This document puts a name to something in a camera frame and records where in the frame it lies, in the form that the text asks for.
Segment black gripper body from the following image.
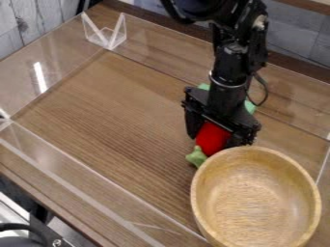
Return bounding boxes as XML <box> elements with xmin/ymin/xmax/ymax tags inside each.
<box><xmin>182</xmin><ymin>87</ymin><xmax>262</xmax><ymax>138</ymax></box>

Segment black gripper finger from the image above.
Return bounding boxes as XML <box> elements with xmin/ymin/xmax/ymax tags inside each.
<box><xmin>185</xmin><ymin>108</ymin><xmax>205</xmax><ymax>139</ymax></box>
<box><xmin>226</xmin><ymin>131</ymin><xmax>255</xmax><ymax>149</ymax></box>

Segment red plush strawberry green leaves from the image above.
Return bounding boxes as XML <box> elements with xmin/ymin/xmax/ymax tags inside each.
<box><xmin>185</xmin><ymin>121</ymin><xmax>234</xmax><ymax>170</ymax></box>

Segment wooden bowl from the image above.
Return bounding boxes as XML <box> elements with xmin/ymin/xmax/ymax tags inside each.
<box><xmin>191</xmin><ymin>147</ymin><xmax>322</xmax><ymax>247</ymax></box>

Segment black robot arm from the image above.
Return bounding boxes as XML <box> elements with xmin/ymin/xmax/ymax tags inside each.
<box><xmin>161</xmin><ymin>0</ymin><xmax>269</xmax><ymax>148</ymax></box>

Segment green rectangular block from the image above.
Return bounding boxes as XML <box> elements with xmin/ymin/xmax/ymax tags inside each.
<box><xmin>198</xmin><ymin>83</ymin><xmax>257</xmax><ymax>114</ymax></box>

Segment black metal stand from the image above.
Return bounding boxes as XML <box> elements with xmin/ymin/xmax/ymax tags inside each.
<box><xmin>0</xmin><ymin>176</ymin><xmax>71</xmax><ymax>247</ymax></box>

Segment black cable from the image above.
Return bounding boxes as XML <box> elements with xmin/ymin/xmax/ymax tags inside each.
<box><xmin>245</xmin><ymin>72</ymin><xmax>271</xmax><ymax>108</ymax></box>

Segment clear acrylic corner bracket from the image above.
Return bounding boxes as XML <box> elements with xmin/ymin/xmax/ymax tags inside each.
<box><xmin>82</xmin><ymin>13</ymin><xmax>129</xmax><ymax>51</ymax></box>

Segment clear acrylic front wall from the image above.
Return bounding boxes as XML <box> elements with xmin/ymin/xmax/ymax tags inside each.
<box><xmin>0</xmin><ymin>118</ymin><xmax>211</xmax><ymax>247</ymax></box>

